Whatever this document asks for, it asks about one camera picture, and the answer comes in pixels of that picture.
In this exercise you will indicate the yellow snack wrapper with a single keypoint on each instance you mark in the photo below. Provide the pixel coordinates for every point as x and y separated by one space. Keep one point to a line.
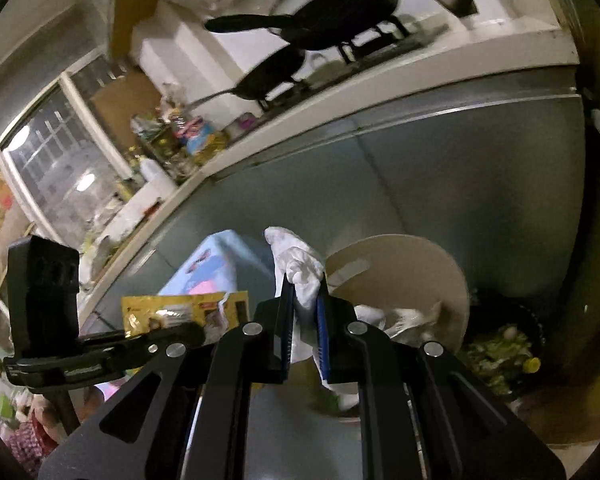
216 313

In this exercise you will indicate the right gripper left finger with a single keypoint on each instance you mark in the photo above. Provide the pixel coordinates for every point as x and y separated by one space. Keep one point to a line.
184 415

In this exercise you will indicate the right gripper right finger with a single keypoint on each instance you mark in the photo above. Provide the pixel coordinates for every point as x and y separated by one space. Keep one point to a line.
424 415

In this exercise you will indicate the black wok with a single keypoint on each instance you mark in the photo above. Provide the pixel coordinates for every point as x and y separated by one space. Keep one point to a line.
316 26

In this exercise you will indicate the cartoon pig tablecloth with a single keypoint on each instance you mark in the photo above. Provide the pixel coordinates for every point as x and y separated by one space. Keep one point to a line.
225 262

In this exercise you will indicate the kitchen counter cabinet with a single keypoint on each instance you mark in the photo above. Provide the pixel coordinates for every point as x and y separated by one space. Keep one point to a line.
476 143

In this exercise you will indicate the white tissue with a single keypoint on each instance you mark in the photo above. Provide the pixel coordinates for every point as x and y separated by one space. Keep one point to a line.
298 264

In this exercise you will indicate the black gas stove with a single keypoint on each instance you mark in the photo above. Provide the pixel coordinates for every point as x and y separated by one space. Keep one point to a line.
353 59

